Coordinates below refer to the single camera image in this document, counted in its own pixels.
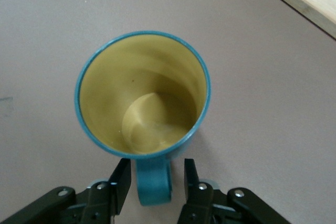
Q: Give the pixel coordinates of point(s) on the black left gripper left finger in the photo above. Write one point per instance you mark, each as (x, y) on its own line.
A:
(118, 187)

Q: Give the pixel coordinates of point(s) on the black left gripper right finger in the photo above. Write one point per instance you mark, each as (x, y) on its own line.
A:
(197, 200)

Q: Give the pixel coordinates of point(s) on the teal mug with yellow inside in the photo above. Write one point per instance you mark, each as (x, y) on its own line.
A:
(147, 182)

